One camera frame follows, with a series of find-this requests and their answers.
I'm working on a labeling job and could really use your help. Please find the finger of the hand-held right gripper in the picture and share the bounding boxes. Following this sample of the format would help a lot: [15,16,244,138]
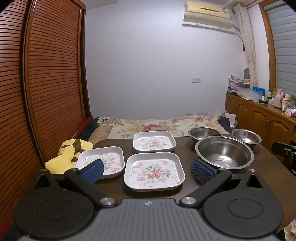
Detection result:
[272,141,296,161]

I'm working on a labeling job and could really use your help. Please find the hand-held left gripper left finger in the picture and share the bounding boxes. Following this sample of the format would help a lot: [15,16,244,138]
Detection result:
[29,159,117,208]

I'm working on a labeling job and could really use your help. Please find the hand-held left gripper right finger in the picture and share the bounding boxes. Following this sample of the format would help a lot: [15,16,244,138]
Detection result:
[179,159,266,208]

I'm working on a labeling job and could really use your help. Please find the square floral plate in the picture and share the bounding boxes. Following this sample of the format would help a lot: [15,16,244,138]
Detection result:
[76,146,125,179]
[124,152,186,192]
[133,131,177,153]

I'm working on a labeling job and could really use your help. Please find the large stainless steel bowl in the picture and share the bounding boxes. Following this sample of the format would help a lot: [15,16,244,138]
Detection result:
[195,136,255,171]

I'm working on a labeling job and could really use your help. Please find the small stainless steel bowl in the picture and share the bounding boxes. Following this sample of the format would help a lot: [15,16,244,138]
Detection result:
[231,129,262,151]

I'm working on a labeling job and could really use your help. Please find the medium stainless steel bowl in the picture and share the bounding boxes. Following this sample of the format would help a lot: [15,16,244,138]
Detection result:
[188,127,223,146]

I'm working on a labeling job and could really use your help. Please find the wooden cabinet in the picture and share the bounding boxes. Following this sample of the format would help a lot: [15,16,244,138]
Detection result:
[225,93,296,151]

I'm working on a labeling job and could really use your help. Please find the yellow plush toy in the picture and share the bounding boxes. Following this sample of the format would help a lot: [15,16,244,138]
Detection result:
[44,138,94,174]

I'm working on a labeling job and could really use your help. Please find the dark and red clothes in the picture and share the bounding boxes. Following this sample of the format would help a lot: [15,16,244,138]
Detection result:
[72,116,100,142]

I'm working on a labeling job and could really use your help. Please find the cluster of small toiletry bottles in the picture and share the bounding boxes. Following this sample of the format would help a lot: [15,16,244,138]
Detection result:
[261,89,296,109]

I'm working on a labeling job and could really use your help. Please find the navy blue blanket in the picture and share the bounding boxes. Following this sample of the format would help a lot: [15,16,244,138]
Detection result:
[217,116,236,133]

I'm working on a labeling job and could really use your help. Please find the white paper bag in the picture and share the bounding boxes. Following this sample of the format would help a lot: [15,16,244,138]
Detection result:
[223,112,237,128]

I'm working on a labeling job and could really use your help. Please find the clear plastic bags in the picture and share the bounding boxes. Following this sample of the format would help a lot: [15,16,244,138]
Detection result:
[238,89,259,101]

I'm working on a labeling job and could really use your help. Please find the floral printed cloth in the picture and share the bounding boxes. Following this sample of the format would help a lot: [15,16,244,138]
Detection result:
[284,220,296,241]

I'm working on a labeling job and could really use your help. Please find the floral blanket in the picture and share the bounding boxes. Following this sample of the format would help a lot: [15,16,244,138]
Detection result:
[88,115,229,145]

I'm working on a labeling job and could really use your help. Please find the wooden louvered wardrobe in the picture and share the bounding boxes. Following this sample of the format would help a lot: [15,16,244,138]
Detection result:
[0,0,91,232]

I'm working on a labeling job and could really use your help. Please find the cream patterned curtain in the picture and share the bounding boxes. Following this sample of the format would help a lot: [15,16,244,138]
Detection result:
[233,3,259,87]

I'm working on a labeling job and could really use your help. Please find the wall air conditioner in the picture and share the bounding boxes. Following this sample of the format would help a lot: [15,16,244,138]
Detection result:
[183,1,234,30]

